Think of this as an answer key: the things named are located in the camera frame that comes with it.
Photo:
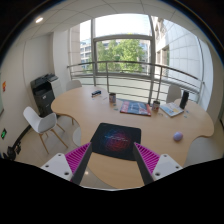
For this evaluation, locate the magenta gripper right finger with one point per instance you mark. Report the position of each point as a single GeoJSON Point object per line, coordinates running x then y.
{"type": "Point", "coordinates": [153, 166]}

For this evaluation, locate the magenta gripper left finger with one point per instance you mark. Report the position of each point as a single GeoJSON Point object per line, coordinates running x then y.
{"type": "Point", "coordinates": [70, 166]}

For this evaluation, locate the purple computer mouse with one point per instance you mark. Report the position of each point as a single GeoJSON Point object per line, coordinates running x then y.
{"type": "Point", "coordinates": [178, 136]}

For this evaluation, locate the black patterned mouse pad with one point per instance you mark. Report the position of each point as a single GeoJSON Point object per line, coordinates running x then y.
{"type": "Point", "coordinates": [115, 141]}

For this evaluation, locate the wooden table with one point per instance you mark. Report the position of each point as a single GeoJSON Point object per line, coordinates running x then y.
{"type": "Point", "coordinates": [157, 131]}

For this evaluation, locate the white chair wooden legs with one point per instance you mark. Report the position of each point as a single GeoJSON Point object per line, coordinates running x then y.
{"type": "Point", "coordinates": [41, 125]}

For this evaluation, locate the red blue book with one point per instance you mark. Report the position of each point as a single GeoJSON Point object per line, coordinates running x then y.
{"type": "Point", "coordinates": [137, 108]}

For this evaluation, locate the patterned mug right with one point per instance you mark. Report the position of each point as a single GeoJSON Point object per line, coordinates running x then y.
{"type": "Point", "coordinates": [155, 105]}

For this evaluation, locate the black bottle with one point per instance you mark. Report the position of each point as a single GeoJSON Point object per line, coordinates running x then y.
{"type": "Point", "coordinates": [184, 99]}

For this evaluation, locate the white chair far right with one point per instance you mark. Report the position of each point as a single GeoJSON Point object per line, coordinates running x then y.
{"type": "Point", "coordinates": [174, 92]}

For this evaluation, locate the small black box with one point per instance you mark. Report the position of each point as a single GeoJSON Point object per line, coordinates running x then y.
{"type": "Point", "coordinates": [96, 93]}

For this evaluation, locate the dark mug left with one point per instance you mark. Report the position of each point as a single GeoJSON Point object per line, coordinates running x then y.
{"type": "Point", "coordinates": [112, 97]}

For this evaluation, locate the black printer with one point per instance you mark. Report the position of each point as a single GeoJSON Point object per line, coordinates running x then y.
{"type": "Point", "coordinates": [44, 92]}

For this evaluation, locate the white chair far left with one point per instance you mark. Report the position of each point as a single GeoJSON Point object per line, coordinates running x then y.
{"type": "Point", "coordinates": [73, 84]}

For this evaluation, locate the metal railing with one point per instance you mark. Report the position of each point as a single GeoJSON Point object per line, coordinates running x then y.
{"type": "Point", "coordinates": [139, 81]}

